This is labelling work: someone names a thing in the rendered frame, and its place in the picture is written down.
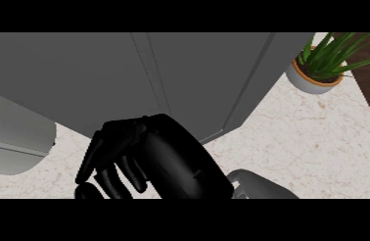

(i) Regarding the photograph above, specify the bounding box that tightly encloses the green plant in white pot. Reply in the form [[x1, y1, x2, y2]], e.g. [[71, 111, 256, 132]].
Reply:
[[285, 32, 370, 95]]

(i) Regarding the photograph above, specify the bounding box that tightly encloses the grey cabinet door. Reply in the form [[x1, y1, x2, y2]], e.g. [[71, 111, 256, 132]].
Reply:
[[0, 32, 170, 140], [146, 32, 278, 143]]

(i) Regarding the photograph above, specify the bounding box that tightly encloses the grey cabinet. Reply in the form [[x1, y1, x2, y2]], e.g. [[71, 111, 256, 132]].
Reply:
[[0, 32, 319, 145]]

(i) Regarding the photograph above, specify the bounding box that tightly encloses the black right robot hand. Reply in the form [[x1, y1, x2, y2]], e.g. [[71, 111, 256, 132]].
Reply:
[[74, 113, 236, 200]]

